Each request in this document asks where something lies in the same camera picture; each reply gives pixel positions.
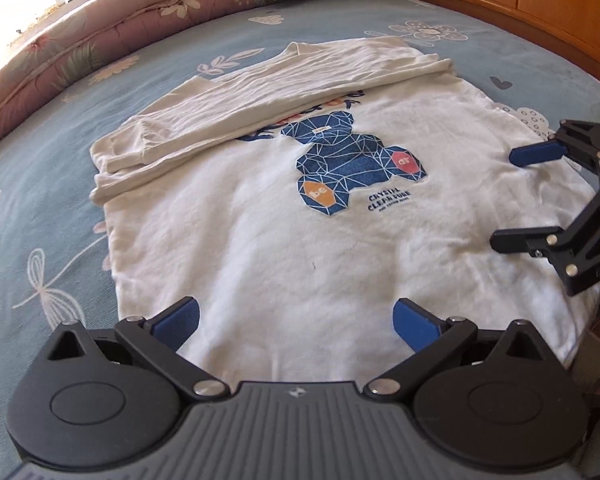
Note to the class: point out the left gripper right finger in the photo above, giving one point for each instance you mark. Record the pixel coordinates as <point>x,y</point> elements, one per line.
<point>437,344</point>

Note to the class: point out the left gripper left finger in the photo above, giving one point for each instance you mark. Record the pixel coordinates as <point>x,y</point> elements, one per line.
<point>154,343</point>

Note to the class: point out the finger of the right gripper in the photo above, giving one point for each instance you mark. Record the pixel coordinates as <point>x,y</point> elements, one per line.
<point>537,153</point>
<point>533,241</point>

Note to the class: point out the white printed sweatshirt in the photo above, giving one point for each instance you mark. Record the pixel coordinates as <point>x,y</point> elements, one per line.
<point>297,199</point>

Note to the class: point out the blue patterned bed sheet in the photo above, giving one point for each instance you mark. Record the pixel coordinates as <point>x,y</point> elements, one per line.
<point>54,249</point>

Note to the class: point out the pink floral folded quilt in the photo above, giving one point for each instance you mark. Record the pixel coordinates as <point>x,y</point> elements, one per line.
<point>89,38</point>

